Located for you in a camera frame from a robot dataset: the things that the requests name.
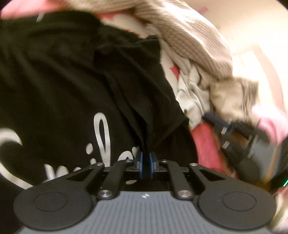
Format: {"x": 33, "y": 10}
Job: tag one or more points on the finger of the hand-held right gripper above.
{"x": 238, "y": 159}
{"x": 218, "y": 121}

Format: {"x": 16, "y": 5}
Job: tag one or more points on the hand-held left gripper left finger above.
{"x": 140, "y": 165}

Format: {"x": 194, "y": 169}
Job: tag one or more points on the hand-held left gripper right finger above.
{"x": 151, "y": 165}

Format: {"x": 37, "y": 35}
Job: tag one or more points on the black printed t-shirt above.
{"x": 67, "y": 78}

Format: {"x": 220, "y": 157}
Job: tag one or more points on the red floral blanket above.
{"x": 207, "y": 144}

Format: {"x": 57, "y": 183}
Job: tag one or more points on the crumpled beige pants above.
{"x": 229, "y": 96}

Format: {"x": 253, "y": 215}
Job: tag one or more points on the crumpled white garment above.
{"x": 195, "y": 101}

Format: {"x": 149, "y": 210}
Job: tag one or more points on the pink and cream headboard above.
{"x": 265, "y": 67}

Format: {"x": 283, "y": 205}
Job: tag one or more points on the beige checked sweater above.
{"x": 191, "y": 40}

